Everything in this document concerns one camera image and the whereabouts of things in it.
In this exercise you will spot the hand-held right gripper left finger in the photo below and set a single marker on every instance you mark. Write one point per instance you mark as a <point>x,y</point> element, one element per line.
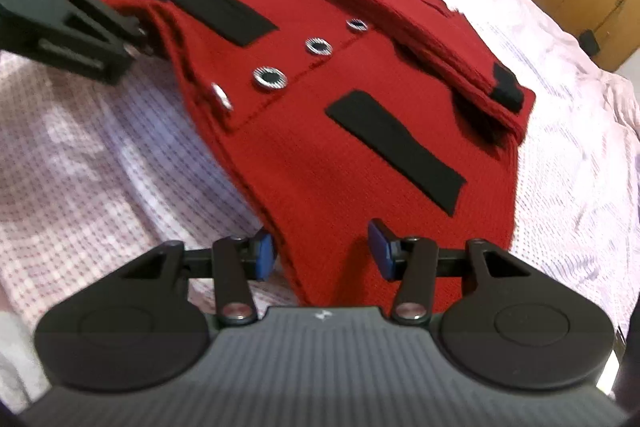
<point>263,255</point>

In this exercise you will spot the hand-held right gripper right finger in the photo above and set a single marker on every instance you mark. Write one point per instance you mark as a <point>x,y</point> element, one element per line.
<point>380,253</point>

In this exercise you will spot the red knitted cardigan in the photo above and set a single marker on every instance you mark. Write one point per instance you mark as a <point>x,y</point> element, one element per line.
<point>350,142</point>

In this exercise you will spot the pink dotted bed sheet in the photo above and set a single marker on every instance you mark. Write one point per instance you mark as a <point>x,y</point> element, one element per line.
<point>100,147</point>

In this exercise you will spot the small black box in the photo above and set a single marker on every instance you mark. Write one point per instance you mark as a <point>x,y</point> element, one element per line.
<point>590,42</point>

